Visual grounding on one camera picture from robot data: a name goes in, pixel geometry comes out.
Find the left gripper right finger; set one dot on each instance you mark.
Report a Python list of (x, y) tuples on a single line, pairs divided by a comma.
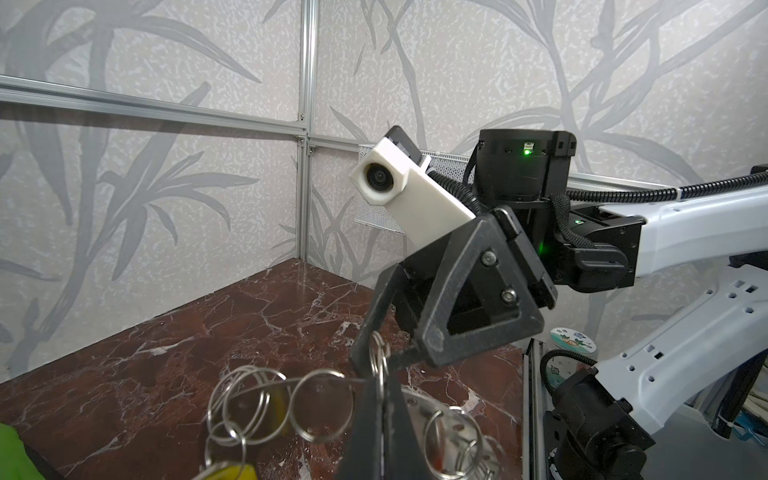
[(402, 454)]

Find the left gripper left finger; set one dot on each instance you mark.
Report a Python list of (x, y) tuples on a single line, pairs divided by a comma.
[(363, 454)]

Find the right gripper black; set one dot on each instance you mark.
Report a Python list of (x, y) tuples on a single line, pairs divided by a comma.
[(475, 289)]

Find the large metal key ring plate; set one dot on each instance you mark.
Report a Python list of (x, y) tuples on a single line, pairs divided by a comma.
[(253, 406)]

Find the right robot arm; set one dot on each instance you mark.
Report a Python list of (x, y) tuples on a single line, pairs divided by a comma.
[(605, 416)]

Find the key with yellow tag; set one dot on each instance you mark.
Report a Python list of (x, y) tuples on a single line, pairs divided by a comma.
[(227, 470)]

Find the green black garden glove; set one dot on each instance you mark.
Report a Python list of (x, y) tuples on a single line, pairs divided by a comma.
[(15, 462)]

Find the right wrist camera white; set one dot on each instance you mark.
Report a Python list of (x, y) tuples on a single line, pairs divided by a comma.
[(408, 192)]

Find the aluminium frame back crossbar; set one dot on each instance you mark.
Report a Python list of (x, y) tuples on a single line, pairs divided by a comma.
[(36, 93)]

